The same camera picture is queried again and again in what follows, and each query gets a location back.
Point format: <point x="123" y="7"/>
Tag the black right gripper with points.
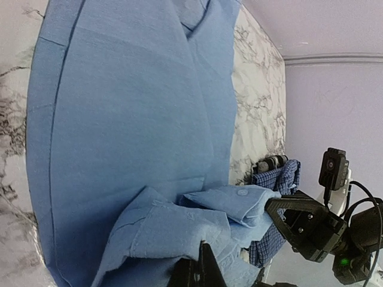
<point x="315" y="232"/>

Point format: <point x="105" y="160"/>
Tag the light blue long sleeve shirt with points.
<point x="130" y="119"/>

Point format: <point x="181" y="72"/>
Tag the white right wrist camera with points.
<point x="335" y="176"/>

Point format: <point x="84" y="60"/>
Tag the right aluminium corner post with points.
<point x="331" y="58"/>

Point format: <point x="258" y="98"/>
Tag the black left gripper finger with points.
<point x="204" y="272"/>

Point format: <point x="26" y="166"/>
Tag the grey striped folded shirt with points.
<point x="270" y="163"/>

